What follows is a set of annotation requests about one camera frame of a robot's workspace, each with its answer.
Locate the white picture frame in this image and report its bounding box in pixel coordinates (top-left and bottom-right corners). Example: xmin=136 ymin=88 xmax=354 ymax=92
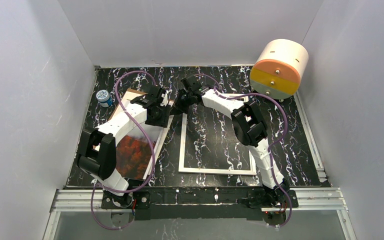
xmin=178 ymin=104 xmax=257 ymax=176

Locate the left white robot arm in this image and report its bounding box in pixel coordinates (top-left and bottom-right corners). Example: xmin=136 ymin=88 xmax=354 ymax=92
xmin=75 ymin=85 xmax=172 ymax=196

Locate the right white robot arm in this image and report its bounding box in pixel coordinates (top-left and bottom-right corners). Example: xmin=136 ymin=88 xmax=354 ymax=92
xmin=170 ymin=75 xmax=289 ymax=193

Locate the small blue lidded jar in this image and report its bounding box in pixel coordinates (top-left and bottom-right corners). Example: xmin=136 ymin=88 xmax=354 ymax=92
xmin=95 ymin=89 xmax=113 ymax=108

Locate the white cylindrical drawer unit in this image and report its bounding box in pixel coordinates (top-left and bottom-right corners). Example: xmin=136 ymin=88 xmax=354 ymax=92
xmin=249 ymin=39 xmax=309 ymax=100

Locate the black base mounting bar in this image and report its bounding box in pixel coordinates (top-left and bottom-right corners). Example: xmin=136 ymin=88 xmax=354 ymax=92
xmin=101 ymin=186 xmax=299 ymax=224

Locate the aluminium rail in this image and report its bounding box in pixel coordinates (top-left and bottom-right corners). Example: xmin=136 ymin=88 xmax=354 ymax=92
xmin=43 ymin=187 xmax=357 ymax=240

